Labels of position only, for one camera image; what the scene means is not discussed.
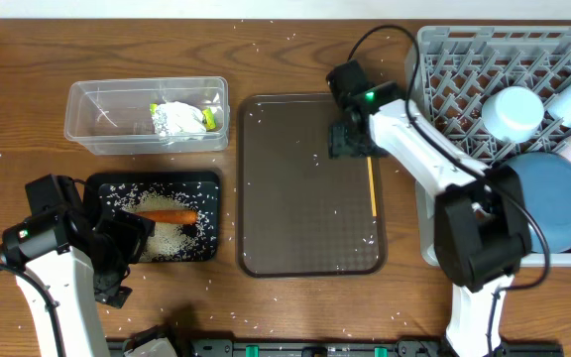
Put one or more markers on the orange carrot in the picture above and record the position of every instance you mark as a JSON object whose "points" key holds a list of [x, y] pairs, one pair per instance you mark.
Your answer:
{"points": [[178, 217]]}

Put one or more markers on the clear plastic container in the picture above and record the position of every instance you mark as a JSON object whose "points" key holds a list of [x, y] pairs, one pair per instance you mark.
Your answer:
{"points": [[164, 115]]}

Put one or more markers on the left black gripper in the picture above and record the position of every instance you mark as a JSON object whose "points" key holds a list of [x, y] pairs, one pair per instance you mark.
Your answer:
{"points": [[137, 231]]}

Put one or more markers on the dark blue plate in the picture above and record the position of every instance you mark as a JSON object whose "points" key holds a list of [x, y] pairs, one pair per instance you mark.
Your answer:
{"points": [[546, 187]]}

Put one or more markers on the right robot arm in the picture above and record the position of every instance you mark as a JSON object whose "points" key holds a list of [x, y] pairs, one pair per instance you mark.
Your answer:
{"points": [[480, 226]]}

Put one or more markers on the grey dishwasher rack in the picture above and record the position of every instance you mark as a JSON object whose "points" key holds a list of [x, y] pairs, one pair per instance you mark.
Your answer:
{"points": [[460, 67]]}

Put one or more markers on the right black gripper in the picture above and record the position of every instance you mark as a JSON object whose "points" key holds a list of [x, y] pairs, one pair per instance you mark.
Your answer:
{"points": [[339, 145]]}

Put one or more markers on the white wrapper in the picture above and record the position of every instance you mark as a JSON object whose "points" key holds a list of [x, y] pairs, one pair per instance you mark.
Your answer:
{"points": [[179, 119]]}

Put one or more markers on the wooden chopstick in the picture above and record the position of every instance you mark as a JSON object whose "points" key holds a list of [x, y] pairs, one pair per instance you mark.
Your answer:
{"points": [[372, 187]]}

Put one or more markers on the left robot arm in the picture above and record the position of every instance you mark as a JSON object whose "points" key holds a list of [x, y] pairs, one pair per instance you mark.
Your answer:
{"points": [[65, 267]]}

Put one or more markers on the pile of white rice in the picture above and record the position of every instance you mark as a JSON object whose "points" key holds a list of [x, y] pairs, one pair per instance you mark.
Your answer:
{"points": [[171, 242]]}

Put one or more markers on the black plastic tray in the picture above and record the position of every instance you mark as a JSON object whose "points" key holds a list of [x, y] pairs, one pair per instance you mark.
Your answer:
{"points": [[92, 201]]}

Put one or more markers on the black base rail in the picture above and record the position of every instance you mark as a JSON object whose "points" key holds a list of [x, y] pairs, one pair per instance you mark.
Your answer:
{"points": [[401, 348]]}

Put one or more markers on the dark brown serving tray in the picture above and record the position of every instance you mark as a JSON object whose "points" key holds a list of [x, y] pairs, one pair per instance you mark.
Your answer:
{"points": [[300, 213]]}

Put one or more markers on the light blue bowl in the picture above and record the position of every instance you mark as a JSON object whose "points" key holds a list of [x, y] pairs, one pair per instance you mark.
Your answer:
{"points": [[513, 115]]}

